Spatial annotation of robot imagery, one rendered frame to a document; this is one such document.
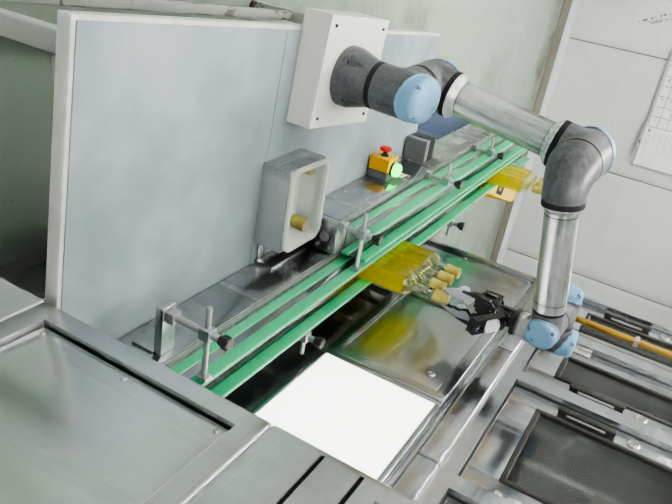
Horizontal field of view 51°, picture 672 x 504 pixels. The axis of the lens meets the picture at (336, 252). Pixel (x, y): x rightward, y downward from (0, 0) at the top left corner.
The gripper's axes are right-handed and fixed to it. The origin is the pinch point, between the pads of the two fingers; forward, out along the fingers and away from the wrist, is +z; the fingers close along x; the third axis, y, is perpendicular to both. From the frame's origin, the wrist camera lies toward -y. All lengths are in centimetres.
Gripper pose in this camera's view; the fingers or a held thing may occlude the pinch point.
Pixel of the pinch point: (445, 298)
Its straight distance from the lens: 195.2
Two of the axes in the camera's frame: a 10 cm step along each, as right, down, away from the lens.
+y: 5.0, -3.3, 8.0
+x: 1.5, -8.8, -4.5
